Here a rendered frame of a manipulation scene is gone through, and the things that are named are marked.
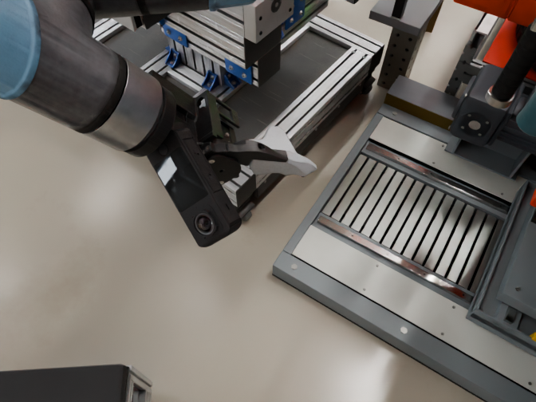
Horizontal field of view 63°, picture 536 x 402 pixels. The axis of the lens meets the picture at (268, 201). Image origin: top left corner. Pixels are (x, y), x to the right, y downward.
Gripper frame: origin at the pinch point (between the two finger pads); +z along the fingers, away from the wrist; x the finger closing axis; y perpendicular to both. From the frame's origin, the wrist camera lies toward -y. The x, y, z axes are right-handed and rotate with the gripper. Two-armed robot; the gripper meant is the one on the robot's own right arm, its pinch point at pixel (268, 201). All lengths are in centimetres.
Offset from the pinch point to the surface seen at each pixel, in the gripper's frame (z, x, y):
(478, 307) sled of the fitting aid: 88, -5, -4
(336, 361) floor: 79, 35, -9
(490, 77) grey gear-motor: 83, -35, 55
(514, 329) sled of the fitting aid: 92, -11, -12
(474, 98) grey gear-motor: 79, -28, 48
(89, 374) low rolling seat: 17, 61, -6
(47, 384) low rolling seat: 12, 68, -6
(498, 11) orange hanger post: 74, -44, 67
